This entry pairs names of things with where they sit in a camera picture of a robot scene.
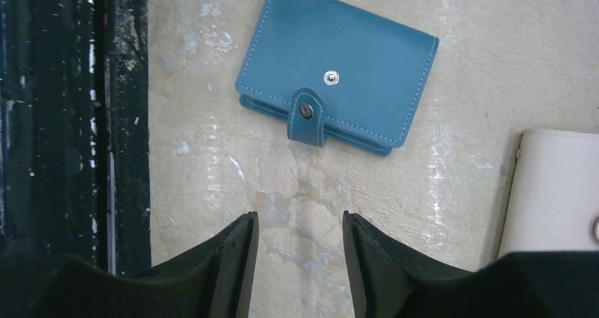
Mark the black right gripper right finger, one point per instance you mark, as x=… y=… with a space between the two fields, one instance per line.
x=390 y=279

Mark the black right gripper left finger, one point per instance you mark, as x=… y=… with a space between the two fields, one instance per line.
x=212 y=279

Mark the blue leather card holder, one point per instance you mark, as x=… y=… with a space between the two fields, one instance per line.
x=333 y=70

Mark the cream card holder with snap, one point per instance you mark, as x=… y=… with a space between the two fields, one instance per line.
x=553 y=204

